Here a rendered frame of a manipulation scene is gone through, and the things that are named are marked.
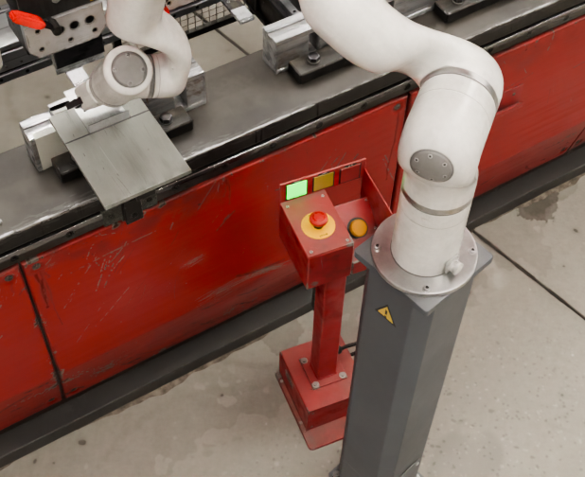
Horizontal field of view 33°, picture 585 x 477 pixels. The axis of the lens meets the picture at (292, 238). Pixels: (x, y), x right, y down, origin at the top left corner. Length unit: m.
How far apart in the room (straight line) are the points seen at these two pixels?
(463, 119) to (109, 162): 0.77
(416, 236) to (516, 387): 1.24
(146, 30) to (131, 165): 0.38
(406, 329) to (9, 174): 0.87
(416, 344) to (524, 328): 1.11
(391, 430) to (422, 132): 0.93
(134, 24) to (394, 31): 0.42
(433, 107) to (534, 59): 1.22
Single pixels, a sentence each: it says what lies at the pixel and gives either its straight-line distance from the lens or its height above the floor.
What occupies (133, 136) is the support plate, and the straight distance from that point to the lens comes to 1.98.
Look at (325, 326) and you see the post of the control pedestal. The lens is 2.43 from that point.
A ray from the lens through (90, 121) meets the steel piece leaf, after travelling 2.02.
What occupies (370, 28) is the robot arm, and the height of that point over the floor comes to 1.51.
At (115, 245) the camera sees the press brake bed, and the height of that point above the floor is 0.70.
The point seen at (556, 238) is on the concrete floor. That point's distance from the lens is 3.18.
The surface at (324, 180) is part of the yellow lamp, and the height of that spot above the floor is 0.82.
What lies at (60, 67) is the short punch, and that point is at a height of 1.11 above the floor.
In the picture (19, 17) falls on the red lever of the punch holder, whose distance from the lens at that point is 1.79.
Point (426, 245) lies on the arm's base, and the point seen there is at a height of 1.10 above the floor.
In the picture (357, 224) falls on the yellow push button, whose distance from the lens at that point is 2.17.
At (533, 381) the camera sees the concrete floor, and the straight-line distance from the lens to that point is 2.88.
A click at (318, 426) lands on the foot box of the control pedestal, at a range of 2.72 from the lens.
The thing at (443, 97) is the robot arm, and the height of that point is 1.42.
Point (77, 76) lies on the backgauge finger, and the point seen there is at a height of 1.01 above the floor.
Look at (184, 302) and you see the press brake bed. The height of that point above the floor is 0.36.
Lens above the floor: 2.45
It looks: 53 degrees down
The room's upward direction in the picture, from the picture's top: 2 degrees clockwise
